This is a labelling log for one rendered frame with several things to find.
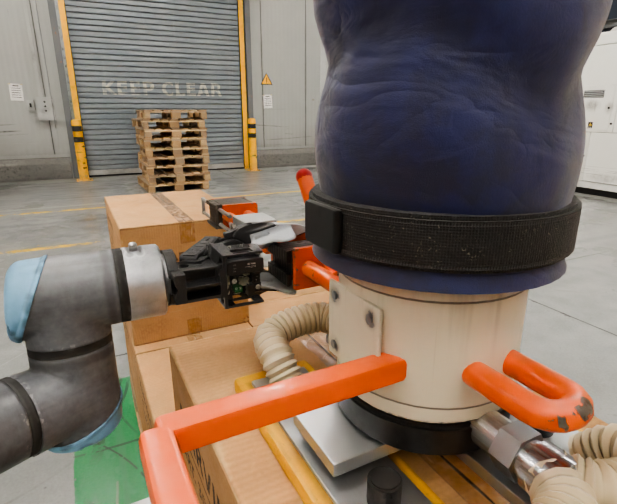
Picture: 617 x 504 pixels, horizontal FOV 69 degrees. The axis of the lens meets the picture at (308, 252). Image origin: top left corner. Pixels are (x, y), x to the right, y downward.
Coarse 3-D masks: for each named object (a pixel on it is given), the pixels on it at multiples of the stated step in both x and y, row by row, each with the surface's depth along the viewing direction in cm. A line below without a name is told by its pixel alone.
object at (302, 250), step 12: (300, 240) 68; (276, 252) 63; (288, 252) 60; (300, 252) 60; (312, 252) 60; (276, 264) 65; (288, 264) 62; (300, 264) 60; (276, 276) 64; (288, 276) 61; (300, 276) 61; (300, 288) 61
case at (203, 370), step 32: (192, 352) 65; (224, 352) 65; (320, 352) 65; (192, 384) 57; (224, 384) 57; (224, 448) 46; (256, 448) 46; (192, 480) 64; (224, 480) 44; (256, 480) 42; (288, 480) 42; (448, 480) 42; (480, 480) 42
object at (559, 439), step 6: (510, 414) 48; (540, 432) 44; (546, 432) 44; (570, 432) 45; (576, 432) 45; (546, 438) 44; (552, 438) 44; (558, 438) 44; (564, 438) 44; (558, 444) 43; (564, 444) 43
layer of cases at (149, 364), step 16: (320, 288) 197; (256, 304) 180; (272, 304) 180; (288, 304) 180; (304, 304) 180; (256, 320) 166; (128, 336) 170; (192, 336) 155; (208, 336) 155; (128, 352) 190; (144, 352) 145; (160, 352) 144; (144, 368) 135; (160, 368) 135; (144, 384) 128; (160, 384) 127; (144, 400) 133; (160, 400) 120; (144, 416) 145
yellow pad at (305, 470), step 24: (240, 384) 54; (264, 384) 53; (264, 432) 47; (288, 432) 45; (288, 456) 43; (312, 456) 42; (312, 480) 40; (336, 480) 39; (360, 480) 39; (384, 480) 36; (408, 480) 39
